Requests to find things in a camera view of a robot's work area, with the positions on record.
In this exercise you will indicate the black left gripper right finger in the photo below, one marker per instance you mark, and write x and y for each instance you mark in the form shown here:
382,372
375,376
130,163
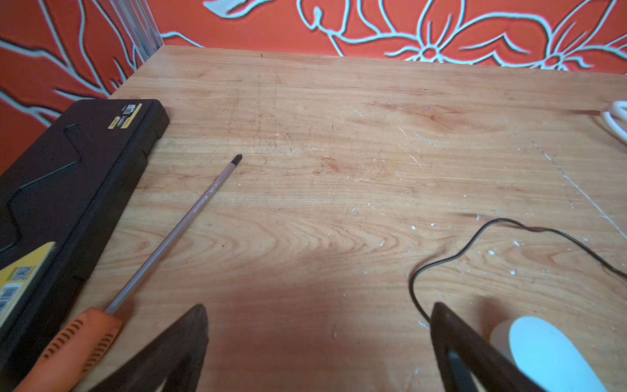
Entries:
465,359

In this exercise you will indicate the black flat tool case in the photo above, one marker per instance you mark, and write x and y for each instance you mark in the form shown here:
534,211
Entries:
60,203

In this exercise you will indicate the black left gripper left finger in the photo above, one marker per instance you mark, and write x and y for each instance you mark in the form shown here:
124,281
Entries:
171,362

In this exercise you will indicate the white bluetooth headset case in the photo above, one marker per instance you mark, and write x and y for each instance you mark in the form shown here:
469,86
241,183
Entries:
544,354

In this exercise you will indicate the orange handled screwdriver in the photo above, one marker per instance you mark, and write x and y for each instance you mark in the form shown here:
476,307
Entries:
82,343

